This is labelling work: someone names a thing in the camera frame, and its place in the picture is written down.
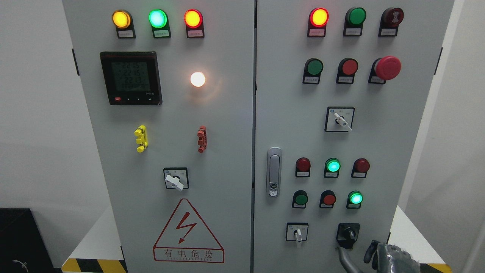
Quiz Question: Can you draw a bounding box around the lit red indicator top right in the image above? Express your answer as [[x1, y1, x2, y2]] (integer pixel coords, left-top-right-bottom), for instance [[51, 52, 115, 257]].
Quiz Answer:
[[307, 7, 329, 38]]

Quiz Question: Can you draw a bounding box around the white glowing indicator light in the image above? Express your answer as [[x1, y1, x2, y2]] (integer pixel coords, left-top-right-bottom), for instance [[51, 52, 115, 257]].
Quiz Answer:
[[189, 71, 206, 88]]

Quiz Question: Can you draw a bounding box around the red push button lower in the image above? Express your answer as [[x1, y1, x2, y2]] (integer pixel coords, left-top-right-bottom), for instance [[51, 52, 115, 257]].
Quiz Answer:
[[319, 190, 336, 209]]

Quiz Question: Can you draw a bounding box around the dark red buzzer alarm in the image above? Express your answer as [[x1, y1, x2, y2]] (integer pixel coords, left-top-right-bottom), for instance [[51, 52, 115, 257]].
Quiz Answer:
[[378, 7, 404, 37]]

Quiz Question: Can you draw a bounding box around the black rotary knob switch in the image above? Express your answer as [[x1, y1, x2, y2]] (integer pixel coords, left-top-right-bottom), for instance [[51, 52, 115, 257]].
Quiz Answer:
[[336, 223, 360, 250]]

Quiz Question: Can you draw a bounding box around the red indicator lower right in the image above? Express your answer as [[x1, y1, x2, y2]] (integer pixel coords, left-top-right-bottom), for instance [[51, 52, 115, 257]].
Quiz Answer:
[[351, 158, 370, 178]]

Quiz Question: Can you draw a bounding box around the red push button upper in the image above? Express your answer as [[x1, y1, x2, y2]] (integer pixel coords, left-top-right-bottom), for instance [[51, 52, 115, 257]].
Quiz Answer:
[[336, 58, 358, 84]]

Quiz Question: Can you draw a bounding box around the grey right cabinet door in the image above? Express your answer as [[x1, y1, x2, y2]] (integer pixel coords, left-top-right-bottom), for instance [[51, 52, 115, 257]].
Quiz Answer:
[[253, 0, 454, 273]]

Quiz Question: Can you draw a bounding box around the red electrical hazard warning sticker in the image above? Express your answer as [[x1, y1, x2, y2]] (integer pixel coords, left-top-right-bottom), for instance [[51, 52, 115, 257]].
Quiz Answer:
[[153, 198, 225, 263]]

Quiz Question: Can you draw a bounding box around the silver cabinet door handle lock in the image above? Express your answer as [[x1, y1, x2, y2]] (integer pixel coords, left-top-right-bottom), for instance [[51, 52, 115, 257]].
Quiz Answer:
[[266, 147, 282, 197]]

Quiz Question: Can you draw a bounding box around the green push button lower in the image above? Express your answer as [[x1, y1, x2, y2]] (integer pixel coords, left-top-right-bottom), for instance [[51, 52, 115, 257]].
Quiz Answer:
[[292, 190, 308, 209]]

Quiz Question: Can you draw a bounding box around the red test terminal block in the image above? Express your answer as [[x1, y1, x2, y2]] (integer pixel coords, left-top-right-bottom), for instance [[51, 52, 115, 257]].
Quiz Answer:
[[197, 126, 208, 153]]

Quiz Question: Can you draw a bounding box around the white-handled selector switch upper right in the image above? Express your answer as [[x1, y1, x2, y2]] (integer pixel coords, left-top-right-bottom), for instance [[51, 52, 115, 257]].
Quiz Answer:
[[325, 107, 355, 132]]

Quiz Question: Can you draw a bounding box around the red push button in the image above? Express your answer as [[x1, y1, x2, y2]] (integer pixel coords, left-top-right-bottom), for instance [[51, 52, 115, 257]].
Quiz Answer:
[[319, 190, 336, 209], [336, 58, 358, 84]]

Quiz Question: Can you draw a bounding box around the yellow test terminal block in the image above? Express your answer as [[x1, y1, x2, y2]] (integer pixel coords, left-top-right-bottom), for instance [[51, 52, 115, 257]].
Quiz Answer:
[[134, 125, 148, 153]]

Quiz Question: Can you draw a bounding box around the yellow indicator light top left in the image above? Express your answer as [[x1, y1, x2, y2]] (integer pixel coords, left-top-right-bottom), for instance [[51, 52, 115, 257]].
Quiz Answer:
[[111, 10, 136, 39]]

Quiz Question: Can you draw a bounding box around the black digital power meter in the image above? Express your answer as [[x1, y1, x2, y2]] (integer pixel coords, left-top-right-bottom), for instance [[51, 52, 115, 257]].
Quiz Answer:
[[99, 51, 163, 105]]

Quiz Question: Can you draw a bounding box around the lit green indicator lower middle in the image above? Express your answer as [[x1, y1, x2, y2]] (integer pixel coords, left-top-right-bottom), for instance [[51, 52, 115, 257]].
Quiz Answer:
[[324, 158, 341, 178]]

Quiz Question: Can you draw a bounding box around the black box lower left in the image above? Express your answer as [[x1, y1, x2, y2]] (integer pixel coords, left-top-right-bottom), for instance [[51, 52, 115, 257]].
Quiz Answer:
[[0, 209, 55, 273]]

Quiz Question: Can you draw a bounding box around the white-handled selector switch bottom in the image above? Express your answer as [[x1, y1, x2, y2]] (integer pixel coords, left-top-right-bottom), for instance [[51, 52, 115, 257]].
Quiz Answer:
[[286, 222, 309, 248]]

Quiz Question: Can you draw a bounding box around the green illuminated button lower right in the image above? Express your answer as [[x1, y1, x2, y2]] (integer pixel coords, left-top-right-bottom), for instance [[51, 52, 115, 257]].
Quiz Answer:
[[346, 190, 363, 209]]

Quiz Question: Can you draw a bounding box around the grey gloved robotic hand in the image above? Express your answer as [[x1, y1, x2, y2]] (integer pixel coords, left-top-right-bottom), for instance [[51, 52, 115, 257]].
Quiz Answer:
[[337, 240, 420, 273]]

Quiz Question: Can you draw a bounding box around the green indicator light top left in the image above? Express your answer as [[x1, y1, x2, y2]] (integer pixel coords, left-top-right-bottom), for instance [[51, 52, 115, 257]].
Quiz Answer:
[[148, 9, 171, 38]]

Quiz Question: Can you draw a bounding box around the green indicator top right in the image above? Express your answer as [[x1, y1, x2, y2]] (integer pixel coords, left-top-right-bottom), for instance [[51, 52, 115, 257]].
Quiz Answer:
[[343, 7, 366, 36]]

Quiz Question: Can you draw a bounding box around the green push button upper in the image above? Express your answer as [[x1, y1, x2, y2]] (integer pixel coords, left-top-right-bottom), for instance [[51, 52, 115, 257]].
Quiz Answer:
[[302, 58, 324, 85]]

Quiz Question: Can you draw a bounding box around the grey cabinet door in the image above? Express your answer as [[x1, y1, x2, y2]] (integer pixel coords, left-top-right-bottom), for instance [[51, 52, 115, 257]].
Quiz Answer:
[[63, 0, 255, 273], [253, 0, 454, 273]]

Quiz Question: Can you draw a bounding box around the white platform with hazard stripes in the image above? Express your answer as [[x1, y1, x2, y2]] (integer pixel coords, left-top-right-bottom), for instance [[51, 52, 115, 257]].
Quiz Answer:
[[62, 206, 452, 273]]

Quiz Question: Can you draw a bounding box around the grey left cabinet door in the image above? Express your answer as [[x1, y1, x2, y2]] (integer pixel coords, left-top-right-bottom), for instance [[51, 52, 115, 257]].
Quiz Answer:
[[63, 0, 255, 273]]

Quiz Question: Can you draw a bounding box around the red-orange indicator light top left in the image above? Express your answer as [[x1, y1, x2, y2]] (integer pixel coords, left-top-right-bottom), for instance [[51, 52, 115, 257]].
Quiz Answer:
[[184, 9, 205, 38]]

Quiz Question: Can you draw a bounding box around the white-handled selector switch left door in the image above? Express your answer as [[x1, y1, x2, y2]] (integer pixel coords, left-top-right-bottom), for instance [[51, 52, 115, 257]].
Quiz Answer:
[[163, 167, 189, 191]]

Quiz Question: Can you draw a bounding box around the green push button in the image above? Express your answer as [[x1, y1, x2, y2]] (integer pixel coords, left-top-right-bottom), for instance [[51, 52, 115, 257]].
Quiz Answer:
[[302, 58, 324, 85], [292, 190, 308, 209]]

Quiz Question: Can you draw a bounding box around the white-handled selector switch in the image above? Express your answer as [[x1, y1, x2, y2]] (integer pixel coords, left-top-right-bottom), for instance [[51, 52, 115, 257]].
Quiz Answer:
[[286, 222, 309, 248], [325, 107, 355, 132]]

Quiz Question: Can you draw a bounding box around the red emergency stop mushroom button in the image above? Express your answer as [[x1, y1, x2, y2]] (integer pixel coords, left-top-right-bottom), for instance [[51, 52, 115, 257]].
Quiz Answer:
[[368, 55, 402, 85]]

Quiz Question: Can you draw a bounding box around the dark red indicator lower left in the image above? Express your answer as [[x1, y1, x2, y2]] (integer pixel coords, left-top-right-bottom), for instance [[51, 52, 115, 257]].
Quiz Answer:
[[296, 157, 311, 177]]

